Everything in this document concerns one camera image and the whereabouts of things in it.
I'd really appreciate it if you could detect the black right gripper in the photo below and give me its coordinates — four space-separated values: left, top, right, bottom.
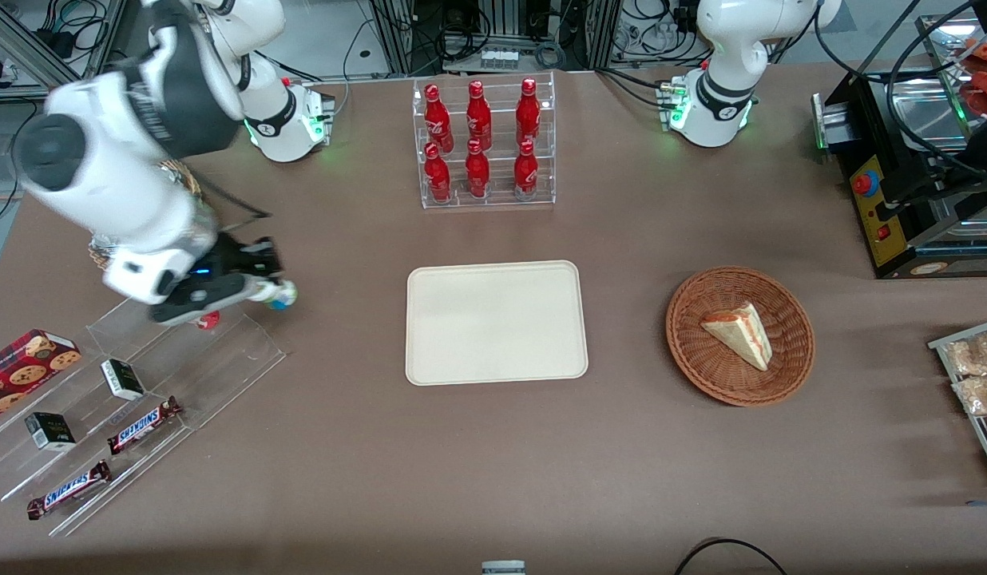
209 236 286 283

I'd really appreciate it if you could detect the green-lidded yogurt cup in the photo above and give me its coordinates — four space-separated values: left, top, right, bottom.
252 279 298 311

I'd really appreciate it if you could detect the cream plastic tray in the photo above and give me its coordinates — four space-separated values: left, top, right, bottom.
406 260 589 387

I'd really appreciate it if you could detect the tray of packaged snacks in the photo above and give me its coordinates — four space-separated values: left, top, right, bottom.
928 318 987 490

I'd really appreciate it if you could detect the clear acrylic stepped display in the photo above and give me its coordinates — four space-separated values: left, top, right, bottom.
0 256 288 538

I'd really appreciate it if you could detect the small brown wicker basket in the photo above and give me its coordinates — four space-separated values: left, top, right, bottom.
88 158 204 274

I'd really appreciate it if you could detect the small black box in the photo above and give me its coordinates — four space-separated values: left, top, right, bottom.
24 411 77 453
100 359 146 402

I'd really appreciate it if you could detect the red cola bottle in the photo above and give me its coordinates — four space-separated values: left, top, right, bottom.
515 77 542 146
465 139 492 200
466 80 494 149
423 142 453 204
513 140 540 201
423 83 454 151

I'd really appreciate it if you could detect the Snickers bar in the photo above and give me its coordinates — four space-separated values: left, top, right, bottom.
107 396 184 456
26 460 113 521

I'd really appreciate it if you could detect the clear acrylic bottle rack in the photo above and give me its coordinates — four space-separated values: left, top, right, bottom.
412 70 557 211

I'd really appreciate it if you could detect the red cookie box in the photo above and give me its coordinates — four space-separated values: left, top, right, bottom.
0 329 84 425

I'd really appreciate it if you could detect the round brown wicker basket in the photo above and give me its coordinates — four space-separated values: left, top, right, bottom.
666 266 816 407

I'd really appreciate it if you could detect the triangular sandwich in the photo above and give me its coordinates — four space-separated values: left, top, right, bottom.
700 302 774 372

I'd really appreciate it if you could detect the black food warmer yellow panel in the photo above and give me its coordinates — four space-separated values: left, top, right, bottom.
811 14 987 280

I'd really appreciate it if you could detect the clear bag of beige snacks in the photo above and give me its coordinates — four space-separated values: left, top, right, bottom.
952 374 987 417
945 331 987 377

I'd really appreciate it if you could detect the red food item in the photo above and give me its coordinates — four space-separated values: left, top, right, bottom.
960 70 987 117

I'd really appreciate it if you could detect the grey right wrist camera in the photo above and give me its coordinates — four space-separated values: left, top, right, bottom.
149 275 252 325

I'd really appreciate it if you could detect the black cable loop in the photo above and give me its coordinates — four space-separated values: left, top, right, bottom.
672 538 790 575

